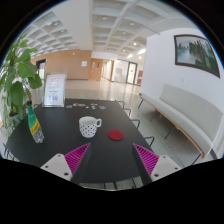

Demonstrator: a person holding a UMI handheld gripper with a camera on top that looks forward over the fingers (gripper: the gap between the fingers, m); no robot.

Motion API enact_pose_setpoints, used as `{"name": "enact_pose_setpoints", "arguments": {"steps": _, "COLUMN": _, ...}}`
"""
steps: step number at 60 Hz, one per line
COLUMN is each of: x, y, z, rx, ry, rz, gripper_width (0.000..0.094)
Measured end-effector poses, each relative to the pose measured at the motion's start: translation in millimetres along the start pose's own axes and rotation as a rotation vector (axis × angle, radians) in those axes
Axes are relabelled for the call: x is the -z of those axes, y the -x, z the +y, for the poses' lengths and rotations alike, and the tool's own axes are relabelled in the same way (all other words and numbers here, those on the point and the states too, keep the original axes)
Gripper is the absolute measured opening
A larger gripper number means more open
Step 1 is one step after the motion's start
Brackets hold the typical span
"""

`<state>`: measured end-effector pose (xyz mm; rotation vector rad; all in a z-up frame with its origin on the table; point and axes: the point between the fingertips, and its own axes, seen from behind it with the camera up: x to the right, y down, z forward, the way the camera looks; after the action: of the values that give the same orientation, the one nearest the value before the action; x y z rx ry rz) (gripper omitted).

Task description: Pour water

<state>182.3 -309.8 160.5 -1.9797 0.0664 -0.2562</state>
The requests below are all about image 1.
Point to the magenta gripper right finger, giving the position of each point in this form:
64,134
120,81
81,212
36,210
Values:
152,167

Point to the red round coaster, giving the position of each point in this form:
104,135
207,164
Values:
115,135

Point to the acrylic sign stand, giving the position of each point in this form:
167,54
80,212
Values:
54,95

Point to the long white bench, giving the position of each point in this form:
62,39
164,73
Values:
199,120

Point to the black dining table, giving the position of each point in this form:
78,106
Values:
110,160

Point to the framed landscape painting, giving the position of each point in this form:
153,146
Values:
196,52

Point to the white polka dot mug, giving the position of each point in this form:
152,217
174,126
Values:
88,126

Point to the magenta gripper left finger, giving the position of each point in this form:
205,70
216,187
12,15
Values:
70,166

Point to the green potted plant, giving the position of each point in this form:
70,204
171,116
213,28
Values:
18,77

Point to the black chair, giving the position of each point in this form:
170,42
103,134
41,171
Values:
150,140
136,122

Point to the green plastic water bottle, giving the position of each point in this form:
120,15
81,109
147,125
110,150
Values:
34,125

